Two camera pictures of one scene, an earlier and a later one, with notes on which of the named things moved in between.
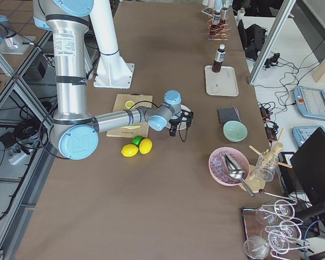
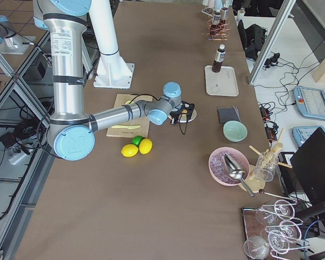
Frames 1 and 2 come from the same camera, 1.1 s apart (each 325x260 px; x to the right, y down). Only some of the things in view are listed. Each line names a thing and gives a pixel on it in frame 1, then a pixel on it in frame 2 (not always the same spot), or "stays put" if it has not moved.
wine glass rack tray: (271, 230) stays put
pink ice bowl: (219, 170) stays put
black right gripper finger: (173, 130) to (174, 119)
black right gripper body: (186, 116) to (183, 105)
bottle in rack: (216, 18) stays put
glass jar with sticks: (266, 166) stays put
